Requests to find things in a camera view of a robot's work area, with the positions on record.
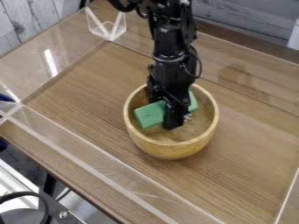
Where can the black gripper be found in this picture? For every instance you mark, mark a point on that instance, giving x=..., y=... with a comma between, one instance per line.
x=171, y=76

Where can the green rectangular block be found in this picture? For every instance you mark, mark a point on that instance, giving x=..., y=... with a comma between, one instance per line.
x=149, y=115

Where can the brown wooden bowl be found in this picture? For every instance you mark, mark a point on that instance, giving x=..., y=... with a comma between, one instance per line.
x=181, y=142

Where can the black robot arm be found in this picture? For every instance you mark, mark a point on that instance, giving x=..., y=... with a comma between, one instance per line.
x=169, y=22

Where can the clear acrylic front barrier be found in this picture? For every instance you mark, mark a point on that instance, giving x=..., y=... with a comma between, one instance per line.
x=143, y=191

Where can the black table leg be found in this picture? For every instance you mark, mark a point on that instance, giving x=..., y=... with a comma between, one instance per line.
x=49, y=184

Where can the clear acrylic corner bracket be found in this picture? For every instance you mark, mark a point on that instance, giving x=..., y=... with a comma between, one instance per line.
x=105, y=29

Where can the black metal base plate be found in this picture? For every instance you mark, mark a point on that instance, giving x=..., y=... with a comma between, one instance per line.
x=32, y=215

